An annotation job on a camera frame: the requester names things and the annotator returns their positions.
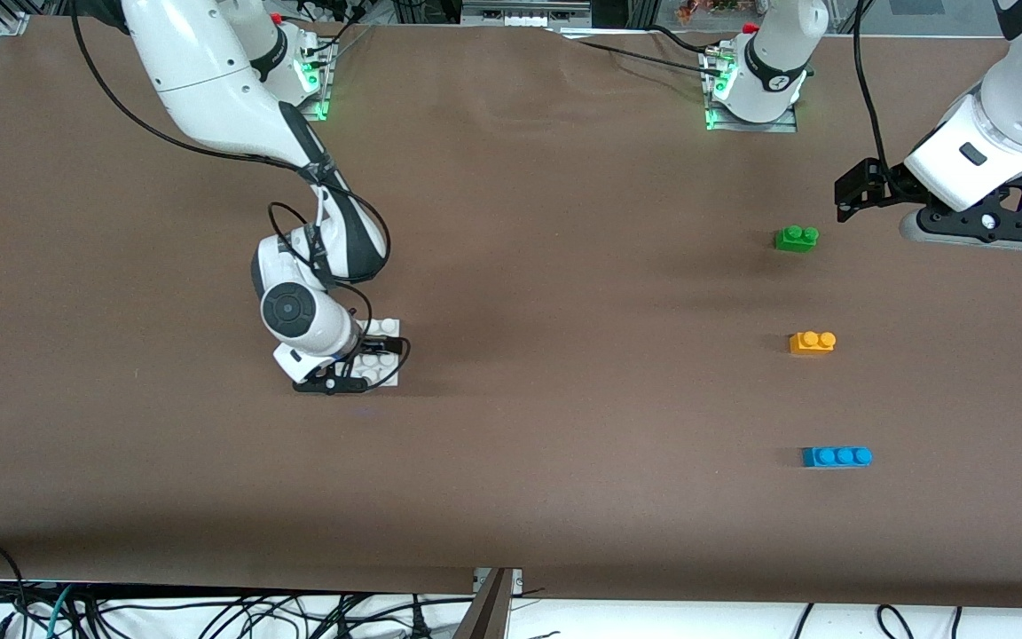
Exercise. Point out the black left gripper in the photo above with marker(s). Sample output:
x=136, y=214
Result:
x=882, y=183

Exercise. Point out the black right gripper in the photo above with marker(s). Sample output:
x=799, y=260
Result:
x=375, y=340

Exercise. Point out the white studded base plate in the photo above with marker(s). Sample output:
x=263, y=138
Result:
x=385, y=327

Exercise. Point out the yellow two-stud block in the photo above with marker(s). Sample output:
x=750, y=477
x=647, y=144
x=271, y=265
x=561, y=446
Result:
x=813, y=343

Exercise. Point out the green two-stud block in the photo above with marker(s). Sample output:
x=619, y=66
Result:
x=797, y=240

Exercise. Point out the blue three-stud block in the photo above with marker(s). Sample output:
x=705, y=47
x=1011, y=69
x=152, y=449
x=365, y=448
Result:
x=835, y=458

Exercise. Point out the brown table cover sheet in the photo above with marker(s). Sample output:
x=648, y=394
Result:
x=511, y=488

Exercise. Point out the orange and green object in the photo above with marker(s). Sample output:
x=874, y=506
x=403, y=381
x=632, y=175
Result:
x=711, y=9

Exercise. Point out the white background device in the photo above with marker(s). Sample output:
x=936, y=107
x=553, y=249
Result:
x=520, y=16

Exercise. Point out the metal table frame bracket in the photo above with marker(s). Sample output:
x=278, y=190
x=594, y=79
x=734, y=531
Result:
x=495, y=579

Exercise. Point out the aluminium frame profile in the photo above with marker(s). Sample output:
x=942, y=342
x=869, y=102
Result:
x=27, y=18

